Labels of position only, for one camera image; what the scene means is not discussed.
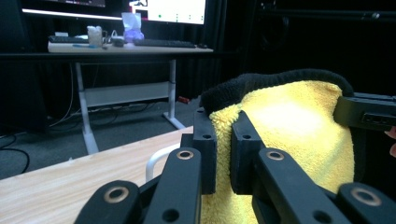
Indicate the small red floor object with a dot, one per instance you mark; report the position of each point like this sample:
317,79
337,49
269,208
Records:
183,99

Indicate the small white box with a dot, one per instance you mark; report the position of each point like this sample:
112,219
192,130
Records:
61,33

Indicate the black computer mouse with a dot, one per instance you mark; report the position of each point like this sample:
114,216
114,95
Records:
202,46

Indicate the black horizontal pole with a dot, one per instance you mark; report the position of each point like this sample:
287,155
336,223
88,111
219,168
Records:
327,13

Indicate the dark computer monitor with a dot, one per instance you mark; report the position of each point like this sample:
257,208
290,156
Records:
71,14

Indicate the black keyboard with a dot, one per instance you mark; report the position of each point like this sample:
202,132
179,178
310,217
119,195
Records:
67,39
165,43

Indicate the dark cloth with yellow lining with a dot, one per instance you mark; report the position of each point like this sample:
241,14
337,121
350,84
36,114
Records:
295,124

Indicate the white desk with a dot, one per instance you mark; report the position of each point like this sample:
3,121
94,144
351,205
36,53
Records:
124,93

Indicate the bright computer monitor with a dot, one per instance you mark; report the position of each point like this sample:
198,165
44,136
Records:
174,11

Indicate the clear plastic bag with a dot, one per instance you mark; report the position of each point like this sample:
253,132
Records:
132,28

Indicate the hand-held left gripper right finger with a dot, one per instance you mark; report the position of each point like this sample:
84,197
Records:
246,161

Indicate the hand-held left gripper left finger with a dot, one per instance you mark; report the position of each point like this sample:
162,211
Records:
205,155

